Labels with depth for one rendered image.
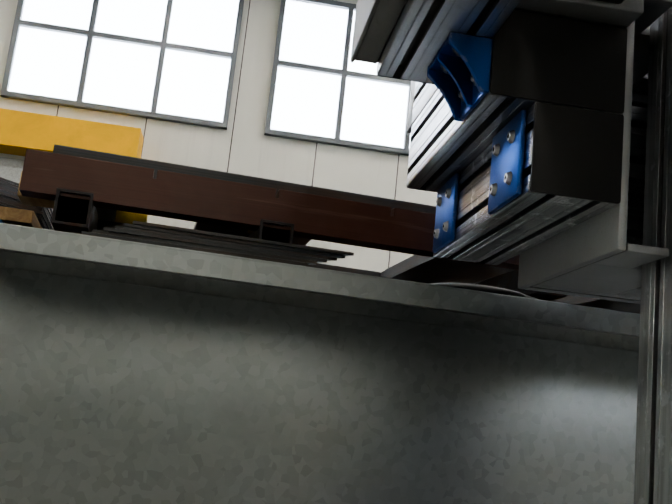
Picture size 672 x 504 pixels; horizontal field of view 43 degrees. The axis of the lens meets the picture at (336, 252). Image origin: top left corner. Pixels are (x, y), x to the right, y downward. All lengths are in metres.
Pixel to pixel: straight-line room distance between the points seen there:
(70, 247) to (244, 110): 9.29
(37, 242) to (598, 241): 0.62
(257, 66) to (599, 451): 9.39
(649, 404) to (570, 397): 0.48
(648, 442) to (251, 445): 0.55
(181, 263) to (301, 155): 9.16
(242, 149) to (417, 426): 9.00
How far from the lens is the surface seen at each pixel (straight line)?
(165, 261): 1.04
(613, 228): 0.85
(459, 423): 1.28
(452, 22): 0.83
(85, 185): 1.27
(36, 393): 1.19
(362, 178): 10.21
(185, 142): 10.17
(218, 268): 1.04
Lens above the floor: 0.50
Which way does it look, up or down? 11 degrees up
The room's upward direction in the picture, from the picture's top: 6 degrees clockwise
